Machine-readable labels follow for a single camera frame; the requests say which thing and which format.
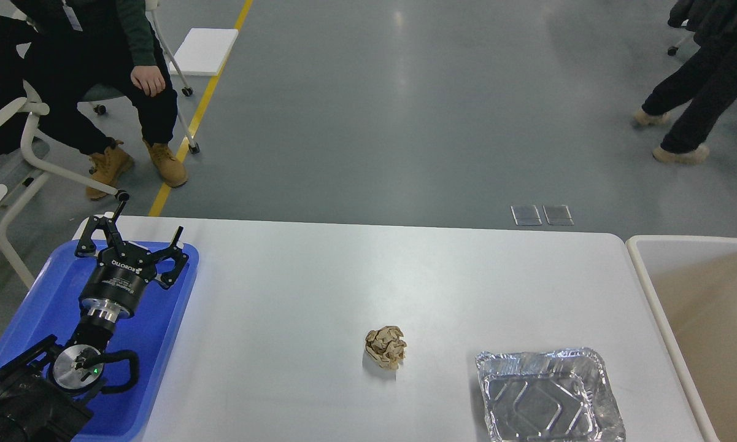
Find seated person tan boots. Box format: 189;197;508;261
0;1;188;188

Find person in black trousers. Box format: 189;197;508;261
633;1;737;165

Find aluminium foil tray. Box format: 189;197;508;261
475;347;627;441

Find blue plastic tray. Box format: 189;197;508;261
0;240;199;441

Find crumpled brown paper ball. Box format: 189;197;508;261
365;325;407;370

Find right floor metal plate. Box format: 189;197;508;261
543;204;575;226

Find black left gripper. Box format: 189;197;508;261
74;201;190;319

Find left floor metal plate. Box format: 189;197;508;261
511;204;542;227

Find white foam board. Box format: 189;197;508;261
174;28;239;76

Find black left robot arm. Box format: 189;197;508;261
0;214;199;441

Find beige plastic bin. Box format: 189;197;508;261
626;235;737;441

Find floor metal plate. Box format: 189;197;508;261
543;204;575;226
511;204;542;227

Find white office chair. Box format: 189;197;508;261
0;80;129;289

